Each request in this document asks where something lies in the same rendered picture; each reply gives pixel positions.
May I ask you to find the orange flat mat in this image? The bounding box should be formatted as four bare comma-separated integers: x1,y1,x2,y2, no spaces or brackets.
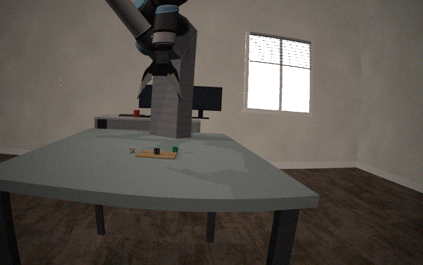
135,150,177,159

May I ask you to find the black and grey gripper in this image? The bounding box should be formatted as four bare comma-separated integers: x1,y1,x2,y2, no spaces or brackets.
137,44,182,100

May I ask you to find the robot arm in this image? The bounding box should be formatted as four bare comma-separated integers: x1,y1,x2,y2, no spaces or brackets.
105,0,190,68

